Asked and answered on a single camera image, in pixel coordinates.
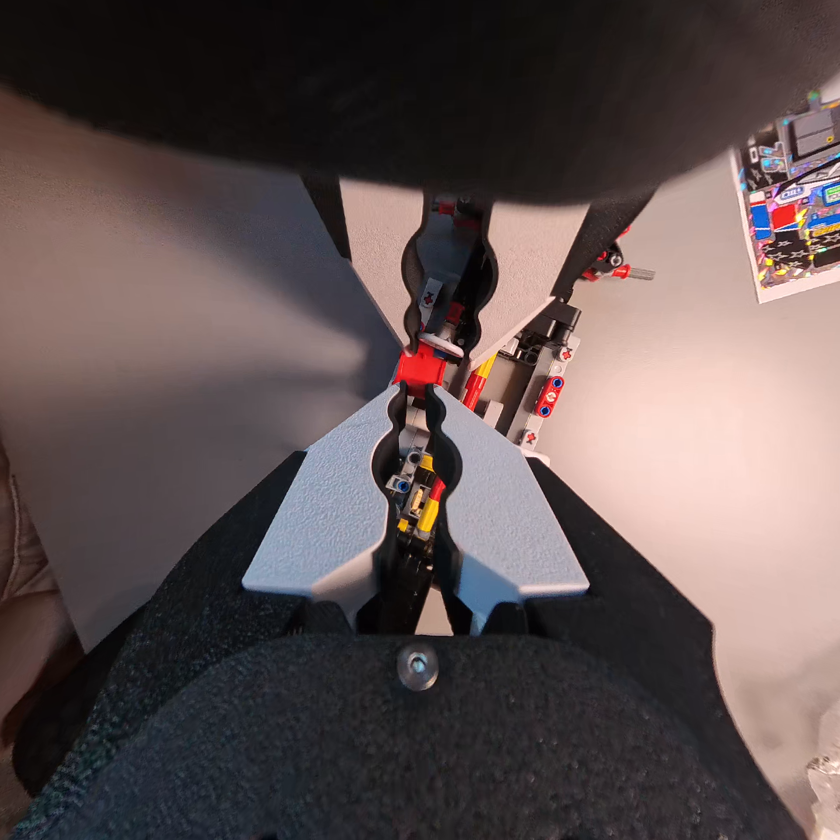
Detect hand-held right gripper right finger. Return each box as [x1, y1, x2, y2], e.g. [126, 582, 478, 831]
[425, 384, 589, 636]

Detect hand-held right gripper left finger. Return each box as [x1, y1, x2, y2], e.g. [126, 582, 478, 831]
[241, 382, 403, 634]

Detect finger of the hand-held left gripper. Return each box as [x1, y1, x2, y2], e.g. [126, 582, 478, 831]
[338, 177, 434, 355]
[456, 197, 595, 363]

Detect lego car chassis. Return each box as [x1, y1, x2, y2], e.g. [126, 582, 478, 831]
[384, 193, 657, 634]

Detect red lego seat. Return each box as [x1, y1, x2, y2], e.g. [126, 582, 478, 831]
[392, 344, 450, 401]

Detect holographic sticker sheet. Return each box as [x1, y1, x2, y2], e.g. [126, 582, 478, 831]
[728, 92, 840, 304]

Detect person's tan trousers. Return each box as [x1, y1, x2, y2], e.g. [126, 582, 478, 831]
[0, 433, 86, 742]

